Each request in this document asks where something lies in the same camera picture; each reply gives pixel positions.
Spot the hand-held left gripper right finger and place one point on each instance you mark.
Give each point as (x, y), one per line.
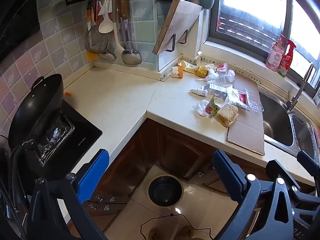
(228, 173)

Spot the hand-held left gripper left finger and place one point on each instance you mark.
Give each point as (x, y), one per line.
(93, 175)

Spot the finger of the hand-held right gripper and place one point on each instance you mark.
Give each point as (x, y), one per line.
(280, 170)
(308, 161)

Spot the round cream rimmed trash bin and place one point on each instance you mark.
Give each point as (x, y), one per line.
(165, 192)

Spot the green red snack wrapper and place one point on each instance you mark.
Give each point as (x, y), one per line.
(213, 107)

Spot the clear plastic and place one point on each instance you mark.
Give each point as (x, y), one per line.
(200, 108)

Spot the clear bag with red label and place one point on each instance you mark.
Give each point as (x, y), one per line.
(238, 97)

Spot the grey white cardboard box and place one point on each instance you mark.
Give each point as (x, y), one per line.
(216, 91)

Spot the small white dropper bottle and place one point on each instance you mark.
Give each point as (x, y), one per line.
(198, 93)

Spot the clear plastic packaging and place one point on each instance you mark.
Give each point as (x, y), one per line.
(226, 78)

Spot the white tissue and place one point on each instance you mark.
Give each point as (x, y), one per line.
(211, 73)

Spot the yellow wrapper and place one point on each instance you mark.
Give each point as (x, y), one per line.
(201, 72)

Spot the red white small box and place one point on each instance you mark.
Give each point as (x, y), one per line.
(222, 68)

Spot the yellow kraft packet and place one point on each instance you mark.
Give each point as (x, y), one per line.
(187, 66)

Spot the wooden cabinet door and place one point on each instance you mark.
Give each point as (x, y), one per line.
(182, 152)
(130, 160)

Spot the flat cardboard sheet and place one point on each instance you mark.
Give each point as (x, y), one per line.
(247, 136)

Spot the black glass cooktop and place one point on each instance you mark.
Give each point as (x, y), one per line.
(85, 132)

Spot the stainless steel sink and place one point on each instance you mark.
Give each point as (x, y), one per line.
(275, 120)

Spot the foil burner liner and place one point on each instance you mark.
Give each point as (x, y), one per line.
(55, 137)

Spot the dry noodle block in bag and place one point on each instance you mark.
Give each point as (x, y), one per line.
(227, 115)

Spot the clear plastic blister tray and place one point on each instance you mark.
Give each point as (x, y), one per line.
(255, 105)

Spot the yellow knitted slipper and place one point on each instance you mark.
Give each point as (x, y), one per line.
(154, 235)
(188, 231)

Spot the metal kitchen faucet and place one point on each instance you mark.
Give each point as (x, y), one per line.
(301, 87)

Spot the black wok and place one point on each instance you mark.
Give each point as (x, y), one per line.
(35, 110)

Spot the red spray bottle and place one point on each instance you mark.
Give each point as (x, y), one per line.
(285, 65)

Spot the pink refill pouch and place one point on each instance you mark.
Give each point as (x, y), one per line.
(275, 57)

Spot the small orange box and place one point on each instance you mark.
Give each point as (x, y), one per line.
(177, 72)

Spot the small white yellow carton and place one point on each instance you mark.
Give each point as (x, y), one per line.
(198, 60)

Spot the metal slotted skimmer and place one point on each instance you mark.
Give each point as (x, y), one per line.
(108, 56)

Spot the metal mesh strainer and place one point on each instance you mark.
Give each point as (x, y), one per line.
(96, 40)

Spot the black cutting board holder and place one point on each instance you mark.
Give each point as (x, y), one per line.
(172, 46)

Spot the white rice paddle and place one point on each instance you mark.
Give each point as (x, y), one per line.
(106, 25)

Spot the wooden cutting board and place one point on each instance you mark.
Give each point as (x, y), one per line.
(178, 22)

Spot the dark framed window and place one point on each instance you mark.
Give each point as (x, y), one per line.
(250, 12)

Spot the black range hood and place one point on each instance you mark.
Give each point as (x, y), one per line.
(20, 17)

